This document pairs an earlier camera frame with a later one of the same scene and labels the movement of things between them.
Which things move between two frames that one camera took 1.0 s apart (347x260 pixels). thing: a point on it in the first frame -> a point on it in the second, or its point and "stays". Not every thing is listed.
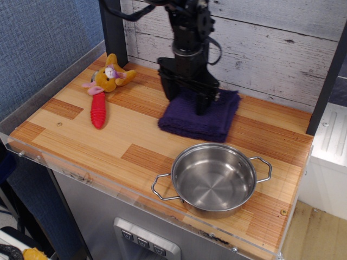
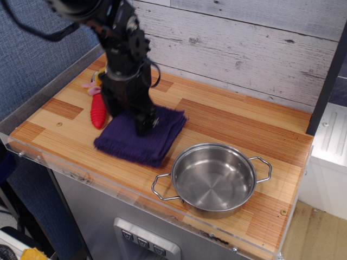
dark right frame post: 323,96 stays
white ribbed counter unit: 325,185 stays
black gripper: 190,69 -> 130,92
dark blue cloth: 179,116 -> 118,137
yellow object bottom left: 33,253 stays
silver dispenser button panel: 135,241 stays
